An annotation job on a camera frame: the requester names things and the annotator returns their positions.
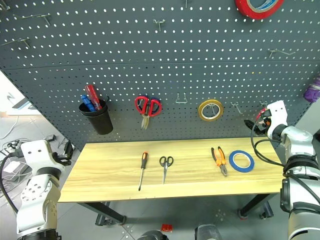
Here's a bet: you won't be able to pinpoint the black handled scissors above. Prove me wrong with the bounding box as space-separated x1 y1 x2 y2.
158 155 175 185

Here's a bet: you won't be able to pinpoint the orange handled pliers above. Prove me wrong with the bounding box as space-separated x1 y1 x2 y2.
210 146 229 178

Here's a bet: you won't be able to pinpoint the grey flat device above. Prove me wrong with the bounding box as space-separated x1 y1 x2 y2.
11 96 39 111

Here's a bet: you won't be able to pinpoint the black metal table frame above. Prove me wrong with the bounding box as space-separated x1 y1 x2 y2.
77 193 276 227

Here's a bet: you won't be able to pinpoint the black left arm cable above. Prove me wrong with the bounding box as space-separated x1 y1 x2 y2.
0 151 21 217

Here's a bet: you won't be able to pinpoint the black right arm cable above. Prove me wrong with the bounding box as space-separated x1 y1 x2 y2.
250 121 291 177

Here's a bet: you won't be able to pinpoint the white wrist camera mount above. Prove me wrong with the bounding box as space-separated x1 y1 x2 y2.
265 99 288 140
20 139 64 176

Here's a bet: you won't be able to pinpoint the blue handled screwdriver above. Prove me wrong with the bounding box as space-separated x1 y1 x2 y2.
80 94 95 112

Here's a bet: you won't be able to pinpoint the orange black handled screwdriver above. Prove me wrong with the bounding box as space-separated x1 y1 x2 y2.
138 151 149 192

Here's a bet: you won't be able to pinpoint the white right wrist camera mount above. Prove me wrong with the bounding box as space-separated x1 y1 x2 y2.
265 99 288 140

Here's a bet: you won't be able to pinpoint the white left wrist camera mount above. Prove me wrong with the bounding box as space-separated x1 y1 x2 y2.
20 139 64 176

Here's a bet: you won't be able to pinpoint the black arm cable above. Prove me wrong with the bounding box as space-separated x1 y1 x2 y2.
0 151 21 217
250 121 291 177

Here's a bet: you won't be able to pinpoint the red handled scissors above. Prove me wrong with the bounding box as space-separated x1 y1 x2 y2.
134 95 163 131

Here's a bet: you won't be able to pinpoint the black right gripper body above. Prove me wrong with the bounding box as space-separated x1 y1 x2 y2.
253 109 273 137

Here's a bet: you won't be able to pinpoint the white floor cable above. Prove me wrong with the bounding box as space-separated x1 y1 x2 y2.
0 115 20 140

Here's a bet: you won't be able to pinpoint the yellow tape roll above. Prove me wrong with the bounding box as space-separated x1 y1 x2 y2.
197 99 225 123

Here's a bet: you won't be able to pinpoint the white power box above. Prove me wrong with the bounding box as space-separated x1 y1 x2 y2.
2 161 24 176

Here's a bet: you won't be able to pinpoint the purple object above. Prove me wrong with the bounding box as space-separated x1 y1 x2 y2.
303 74 320 104

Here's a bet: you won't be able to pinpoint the black plastic cup holder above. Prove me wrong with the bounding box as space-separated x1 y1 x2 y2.
78 99 114 136

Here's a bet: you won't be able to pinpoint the blue tape roll inside red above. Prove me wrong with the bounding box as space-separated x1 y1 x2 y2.
246 0 280 13

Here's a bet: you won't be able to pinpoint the long metal pegboard hook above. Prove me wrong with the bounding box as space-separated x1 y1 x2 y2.
268 48 296 59
13 12 52 26
0 37 31 49

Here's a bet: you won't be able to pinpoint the dark grey metal pegboard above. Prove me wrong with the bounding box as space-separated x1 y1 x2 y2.
0 0 320 152

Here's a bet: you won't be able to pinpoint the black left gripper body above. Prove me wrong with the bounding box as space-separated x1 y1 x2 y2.
51 151 73 168

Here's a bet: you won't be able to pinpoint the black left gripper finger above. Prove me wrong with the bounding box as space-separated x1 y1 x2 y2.
63 140 75 159

